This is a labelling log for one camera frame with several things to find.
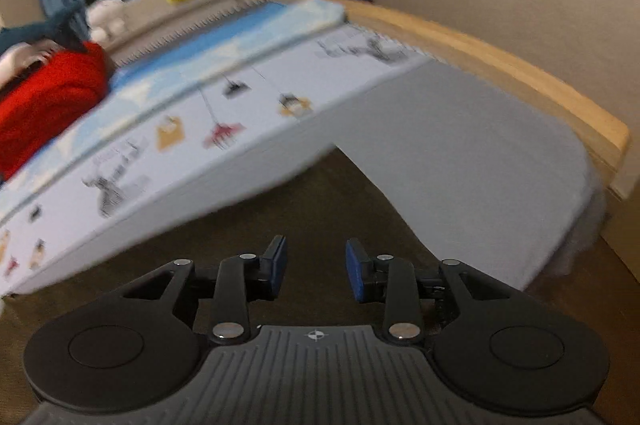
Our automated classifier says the blue shark plush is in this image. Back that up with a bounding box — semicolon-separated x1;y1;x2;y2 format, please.
0;2;92;52

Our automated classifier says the blue white patterned blanket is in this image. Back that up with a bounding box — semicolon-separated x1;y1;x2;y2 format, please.
0;0;349;188

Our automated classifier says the red folded quilt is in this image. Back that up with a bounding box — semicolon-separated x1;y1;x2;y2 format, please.
0;40;114;184

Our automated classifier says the grey mattress cover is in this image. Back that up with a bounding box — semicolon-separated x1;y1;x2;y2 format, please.
295;55;609;292

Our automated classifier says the wooden bed frame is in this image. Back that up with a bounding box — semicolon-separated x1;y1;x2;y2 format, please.
265;0;632;202

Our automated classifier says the deer print bed sheet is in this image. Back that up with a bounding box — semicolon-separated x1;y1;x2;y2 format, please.
0;22;432;297

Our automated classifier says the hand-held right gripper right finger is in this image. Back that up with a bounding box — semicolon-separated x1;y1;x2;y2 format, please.
345;238;507;346

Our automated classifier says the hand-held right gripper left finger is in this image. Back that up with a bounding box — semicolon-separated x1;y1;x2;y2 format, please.
120;235;289;346

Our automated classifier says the white plush toy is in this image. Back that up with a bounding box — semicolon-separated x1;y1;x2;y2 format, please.
86;0;129;44

